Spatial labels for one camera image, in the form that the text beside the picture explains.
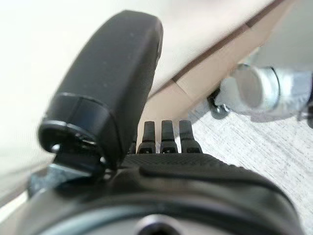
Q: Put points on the tan bed base frame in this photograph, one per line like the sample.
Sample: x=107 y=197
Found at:
x=207 y=73

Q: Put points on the silver left robot leg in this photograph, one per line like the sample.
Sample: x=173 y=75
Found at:
x=281 y=90

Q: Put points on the large grey striped rug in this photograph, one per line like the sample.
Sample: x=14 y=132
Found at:
x=256 y=151

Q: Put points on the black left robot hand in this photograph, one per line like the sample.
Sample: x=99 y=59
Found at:
x=171 y=191

